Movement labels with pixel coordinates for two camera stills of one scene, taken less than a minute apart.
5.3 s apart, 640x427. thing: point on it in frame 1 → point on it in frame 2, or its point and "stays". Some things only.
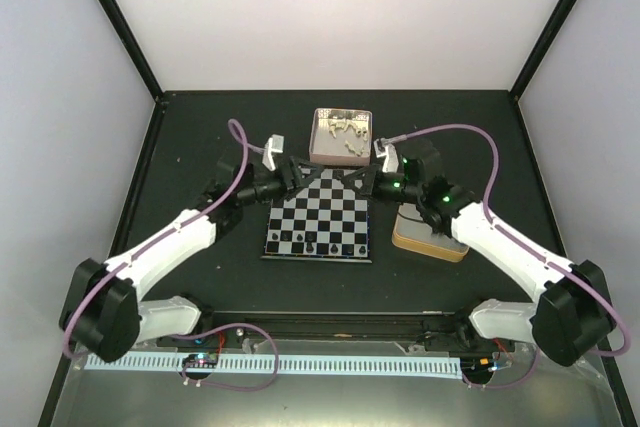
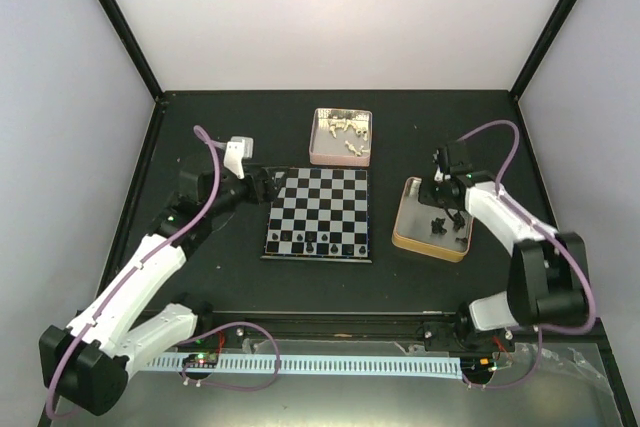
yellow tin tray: [413, 232] stays
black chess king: [309, 248] stays
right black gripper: [370, 182] → [425, 197]
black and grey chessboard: [325, 219] stays
